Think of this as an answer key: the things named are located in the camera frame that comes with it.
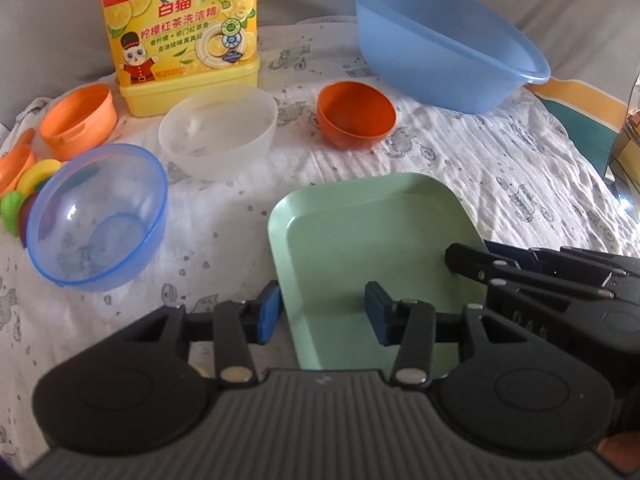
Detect green square plate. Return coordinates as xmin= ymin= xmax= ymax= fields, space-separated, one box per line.
xmin=268 ymin=174 xmax=486 ymax=374

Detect transparent blue bowl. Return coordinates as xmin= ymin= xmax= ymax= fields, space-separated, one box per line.
xmin=26 ymin=143 xmax=168 ymax=292

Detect clear plastic bowl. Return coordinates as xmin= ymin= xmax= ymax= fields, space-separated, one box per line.
xmin=158 ymin=84 xmax=278 ymax=180

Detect dark orange small bowl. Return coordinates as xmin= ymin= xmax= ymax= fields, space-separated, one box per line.
xmin=317 ymin=80 xmax=397 ymax=151

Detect person's right hand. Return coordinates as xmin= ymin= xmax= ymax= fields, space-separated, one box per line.
xmin=597 ymin=432 xmax=640 ymax=474

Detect white patterned cloth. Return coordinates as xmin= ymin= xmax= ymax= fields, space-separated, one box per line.
xmin=1 ymin=16 xmax=639 ymax=470

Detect large blue basin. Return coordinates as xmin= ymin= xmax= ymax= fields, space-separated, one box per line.
xmin=354 ymin=0 xmax=551 ymax=114

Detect maroon toy fruit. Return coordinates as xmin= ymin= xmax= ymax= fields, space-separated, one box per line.
xmin=17 ymin=191 xmax=39 ymax=248

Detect yellow toy banana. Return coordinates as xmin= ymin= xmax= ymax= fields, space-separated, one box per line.
xmin=16 ymin=158 xmax=63 ymax=196

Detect green toy vegetable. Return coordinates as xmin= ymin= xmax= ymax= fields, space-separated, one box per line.
xmin=0 ymin=191 xmax=26 ymax=236

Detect orange round container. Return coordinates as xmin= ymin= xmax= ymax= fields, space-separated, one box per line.
xmin=39 ymin=84 xmax=118 ymax=160

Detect yellow detergent bottle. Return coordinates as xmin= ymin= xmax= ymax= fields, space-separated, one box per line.
xmin=101 ymin=0 xmax=260 ymax=117

